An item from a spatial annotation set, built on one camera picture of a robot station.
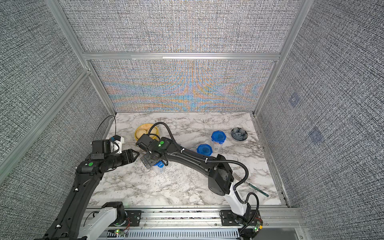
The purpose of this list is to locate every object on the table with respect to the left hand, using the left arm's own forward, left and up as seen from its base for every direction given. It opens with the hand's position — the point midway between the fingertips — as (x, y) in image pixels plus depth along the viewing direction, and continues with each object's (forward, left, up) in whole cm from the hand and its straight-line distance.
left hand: (136, 153), depth 77 cm
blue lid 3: (+14, -46, -7) cm, 48 cm away
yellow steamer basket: (+4, -9, +14) cm, 18 cm away
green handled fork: (-15, -64, -18) cm, 69 cm away
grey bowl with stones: (+20, -62, -15) cm, 67 cm away
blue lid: (-5, -12, -4) cm, 14 cm away
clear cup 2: (+8, -45, -11) cm, 47 cm away
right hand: (0, -8, -1) cm, 8 cm away
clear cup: (-3, -9, -16) cm, 18 cm away
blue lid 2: (+4, -36, -6) cm, 37 cm away
